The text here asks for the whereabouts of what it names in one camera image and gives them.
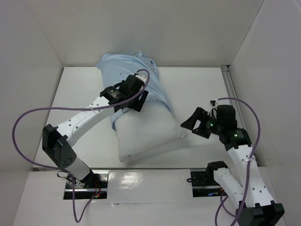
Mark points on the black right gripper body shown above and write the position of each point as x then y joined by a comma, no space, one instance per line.
201,125

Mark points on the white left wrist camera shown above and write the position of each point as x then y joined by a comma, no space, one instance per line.
141,77

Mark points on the white pillow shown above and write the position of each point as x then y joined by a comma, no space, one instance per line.
138,132

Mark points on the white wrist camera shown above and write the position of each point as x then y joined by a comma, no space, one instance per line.
213,104
141,77

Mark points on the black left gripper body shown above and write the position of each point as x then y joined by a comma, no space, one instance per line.
136,104

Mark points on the aluminium frame rail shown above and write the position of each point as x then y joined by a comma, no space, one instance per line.
238,103

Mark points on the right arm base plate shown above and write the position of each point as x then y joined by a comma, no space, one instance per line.
202,186

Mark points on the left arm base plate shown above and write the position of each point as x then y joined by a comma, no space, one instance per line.
96,186

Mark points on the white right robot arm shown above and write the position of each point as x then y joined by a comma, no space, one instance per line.
255,206

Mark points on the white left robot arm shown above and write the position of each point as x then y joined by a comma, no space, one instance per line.
58,141

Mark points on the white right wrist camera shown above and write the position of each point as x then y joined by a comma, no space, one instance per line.
213,104

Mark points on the light blue pillowcase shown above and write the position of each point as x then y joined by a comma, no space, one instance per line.
119,76

